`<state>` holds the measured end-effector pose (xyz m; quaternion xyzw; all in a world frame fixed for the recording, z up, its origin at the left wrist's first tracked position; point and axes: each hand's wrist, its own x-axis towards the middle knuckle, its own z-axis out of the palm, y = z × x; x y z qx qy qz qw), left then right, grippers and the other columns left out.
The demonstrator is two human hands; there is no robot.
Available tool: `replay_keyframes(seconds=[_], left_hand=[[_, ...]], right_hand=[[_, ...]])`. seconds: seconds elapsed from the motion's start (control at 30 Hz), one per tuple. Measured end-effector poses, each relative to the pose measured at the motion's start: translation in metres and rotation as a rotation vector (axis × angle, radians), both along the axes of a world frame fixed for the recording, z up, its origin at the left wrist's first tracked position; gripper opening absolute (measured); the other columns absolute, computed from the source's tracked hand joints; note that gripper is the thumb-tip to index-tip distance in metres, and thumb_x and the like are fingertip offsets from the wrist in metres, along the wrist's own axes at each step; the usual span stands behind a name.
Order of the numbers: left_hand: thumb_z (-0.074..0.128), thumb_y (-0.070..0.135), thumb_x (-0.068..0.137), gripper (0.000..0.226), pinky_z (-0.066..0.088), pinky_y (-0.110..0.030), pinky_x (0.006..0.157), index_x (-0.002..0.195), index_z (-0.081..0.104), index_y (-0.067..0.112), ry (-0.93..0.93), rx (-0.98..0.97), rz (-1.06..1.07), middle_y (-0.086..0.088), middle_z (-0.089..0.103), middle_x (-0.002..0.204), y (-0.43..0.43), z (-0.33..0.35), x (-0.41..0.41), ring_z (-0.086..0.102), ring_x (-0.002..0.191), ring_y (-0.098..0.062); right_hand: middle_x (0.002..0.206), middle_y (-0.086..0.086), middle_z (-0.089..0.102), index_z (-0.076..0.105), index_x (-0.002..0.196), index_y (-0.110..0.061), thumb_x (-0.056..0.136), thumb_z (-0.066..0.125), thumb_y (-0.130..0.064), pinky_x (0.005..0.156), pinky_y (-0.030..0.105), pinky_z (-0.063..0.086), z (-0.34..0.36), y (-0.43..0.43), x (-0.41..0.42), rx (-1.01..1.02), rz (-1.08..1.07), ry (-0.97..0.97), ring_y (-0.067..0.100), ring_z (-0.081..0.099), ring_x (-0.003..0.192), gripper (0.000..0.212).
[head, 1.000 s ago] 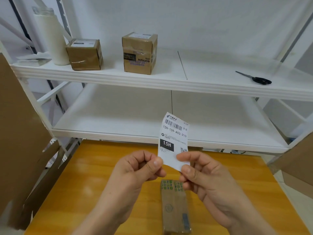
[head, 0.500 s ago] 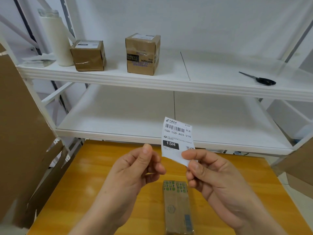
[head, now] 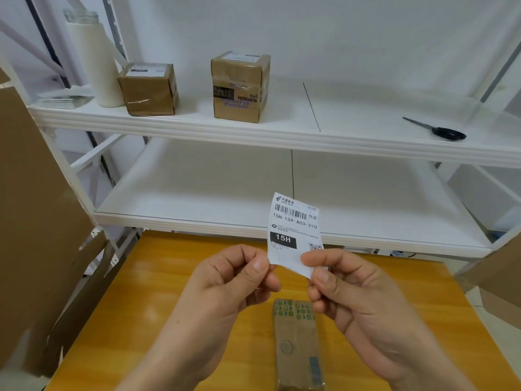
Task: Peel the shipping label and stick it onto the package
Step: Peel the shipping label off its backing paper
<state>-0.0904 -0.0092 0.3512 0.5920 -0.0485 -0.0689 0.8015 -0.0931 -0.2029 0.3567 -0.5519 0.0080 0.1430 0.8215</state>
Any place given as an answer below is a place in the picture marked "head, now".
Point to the white shipping label sticker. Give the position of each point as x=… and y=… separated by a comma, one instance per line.
x=293, y=223

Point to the person's right hand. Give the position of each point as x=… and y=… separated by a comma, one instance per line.
x=366, y=309

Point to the black white power strip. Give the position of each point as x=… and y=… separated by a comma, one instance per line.
x=395, y=253

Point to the brown cardboard packet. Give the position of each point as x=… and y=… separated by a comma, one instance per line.
x=297, y=354

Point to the stack of papers on shelf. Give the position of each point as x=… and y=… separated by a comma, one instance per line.
x=65, y=100

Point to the white thermos bottle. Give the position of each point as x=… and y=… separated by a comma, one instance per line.
x=97, y=65

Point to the small labelled cardboard box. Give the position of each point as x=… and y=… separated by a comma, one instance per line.
x=146, y=93

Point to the white metal shelf rack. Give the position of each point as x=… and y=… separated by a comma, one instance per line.
x=346, y=191

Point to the person's left hand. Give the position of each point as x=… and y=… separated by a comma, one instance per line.
x=215, y=297

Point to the tall printed cardboard box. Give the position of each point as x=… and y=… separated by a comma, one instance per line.
x=236, y=93

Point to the large brown cardboard sheet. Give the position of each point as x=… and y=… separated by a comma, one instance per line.
x=36, y=219

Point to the black scissors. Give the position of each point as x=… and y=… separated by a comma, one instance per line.
x=447, y=133

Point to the open brown cardboard carton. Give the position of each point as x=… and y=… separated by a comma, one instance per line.
x=496, y=280

